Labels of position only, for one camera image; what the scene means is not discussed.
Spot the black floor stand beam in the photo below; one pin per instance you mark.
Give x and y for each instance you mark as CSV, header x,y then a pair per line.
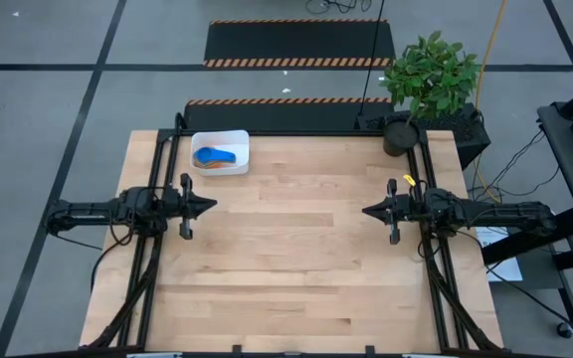
x,y
530,246

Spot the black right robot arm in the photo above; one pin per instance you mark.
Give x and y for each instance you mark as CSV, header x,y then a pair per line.
x,y
505,214

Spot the large hazard-striped black floor mat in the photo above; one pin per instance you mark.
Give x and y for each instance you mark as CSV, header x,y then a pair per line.
x,y
296,42

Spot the small yellow tag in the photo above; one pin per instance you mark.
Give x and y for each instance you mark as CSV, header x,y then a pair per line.
x,y
409,180

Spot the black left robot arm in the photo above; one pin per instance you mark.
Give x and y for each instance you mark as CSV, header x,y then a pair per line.
x,y
87,211

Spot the white paper sheet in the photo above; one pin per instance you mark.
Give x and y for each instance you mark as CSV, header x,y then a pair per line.
x,y
508,271

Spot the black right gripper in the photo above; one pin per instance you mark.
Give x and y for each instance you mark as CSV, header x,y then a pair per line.
x,y
406,209

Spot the green leafy plant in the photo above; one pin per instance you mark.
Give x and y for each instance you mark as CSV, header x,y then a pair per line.
x,y
431,74

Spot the white plastic basket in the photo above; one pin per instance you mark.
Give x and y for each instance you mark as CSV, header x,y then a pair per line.
x,y
239,144

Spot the black plant pot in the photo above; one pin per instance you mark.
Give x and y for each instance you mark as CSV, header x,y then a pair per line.
x,y
400,136

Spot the small blue measuring cup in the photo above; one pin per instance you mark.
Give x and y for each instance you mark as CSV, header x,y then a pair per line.
x,y
214,156

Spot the narrow hazard-striped black floor mat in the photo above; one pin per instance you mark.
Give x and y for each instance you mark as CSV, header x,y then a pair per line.
x,y
286,117

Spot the black caster wheel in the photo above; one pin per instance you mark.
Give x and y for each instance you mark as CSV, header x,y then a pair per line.
x,y
564,330

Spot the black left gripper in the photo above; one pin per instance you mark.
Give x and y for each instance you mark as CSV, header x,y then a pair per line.
x,y
185,204

